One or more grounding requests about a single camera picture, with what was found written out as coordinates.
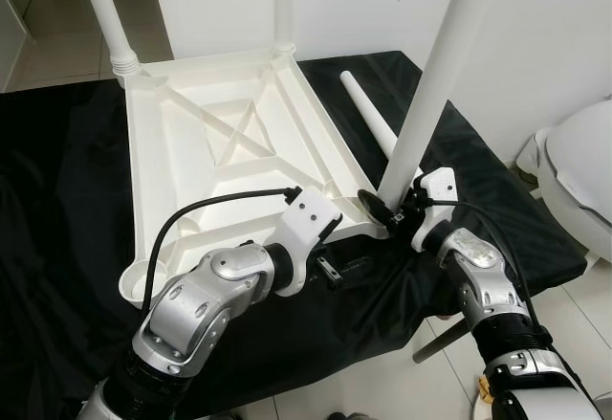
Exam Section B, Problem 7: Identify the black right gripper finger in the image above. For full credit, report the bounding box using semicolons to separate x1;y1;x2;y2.
357;190;395;225

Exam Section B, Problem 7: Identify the white tapered plastic table leg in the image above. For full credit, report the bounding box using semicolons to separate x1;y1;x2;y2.
76;0;142;77
341;71;426;191
273;0;297;57
376;0;493;206

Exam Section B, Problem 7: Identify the white plastic children table top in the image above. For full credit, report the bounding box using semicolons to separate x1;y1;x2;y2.
117;47;393;308

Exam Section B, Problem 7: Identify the white plastic chair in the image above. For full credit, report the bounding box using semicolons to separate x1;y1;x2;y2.
516;99;612;263

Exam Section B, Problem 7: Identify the yellow crumpled cloth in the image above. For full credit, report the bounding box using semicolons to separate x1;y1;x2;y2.
478;382;498;411

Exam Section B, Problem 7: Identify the black table cloth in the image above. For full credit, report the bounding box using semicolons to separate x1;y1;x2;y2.
0;52;589;420

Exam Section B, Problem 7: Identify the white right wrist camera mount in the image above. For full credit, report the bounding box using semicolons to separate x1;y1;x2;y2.
411;166;458;249

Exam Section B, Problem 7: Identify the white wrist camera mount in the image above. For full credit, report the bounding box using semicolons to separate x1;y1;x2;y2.
275;188;343;295
411;166;458;249

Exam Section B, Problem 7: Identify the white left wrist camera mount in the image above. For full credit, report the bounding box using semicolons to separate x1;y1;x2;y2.
275;188;343;295

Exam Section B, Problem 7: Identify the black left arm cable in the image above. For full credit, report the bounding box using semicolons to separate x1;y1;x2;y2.
143;186;302;311

